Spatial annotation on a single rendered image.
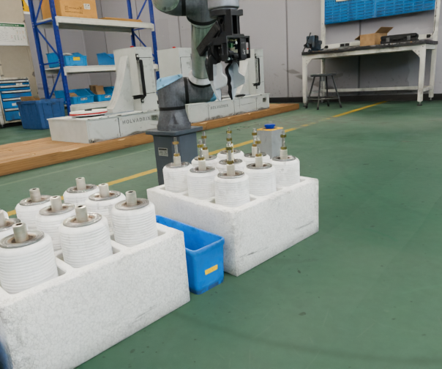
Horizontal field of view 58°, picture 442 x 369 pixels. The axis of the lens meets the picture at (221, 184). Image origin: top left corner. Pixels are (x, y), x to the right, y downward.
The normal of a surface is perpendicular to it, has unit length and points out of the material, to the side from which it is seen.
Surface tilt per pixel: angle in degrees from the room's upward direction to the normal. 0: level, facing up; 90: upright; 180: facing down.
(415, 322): 0
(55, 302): 90
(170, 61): 90
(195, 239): 88
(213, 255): 92
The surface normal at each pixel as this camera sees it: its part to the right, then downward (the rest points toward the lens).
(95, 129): 0.79, 0.11
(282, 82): -0.62, 0.25
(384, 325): -0.07, -0.96
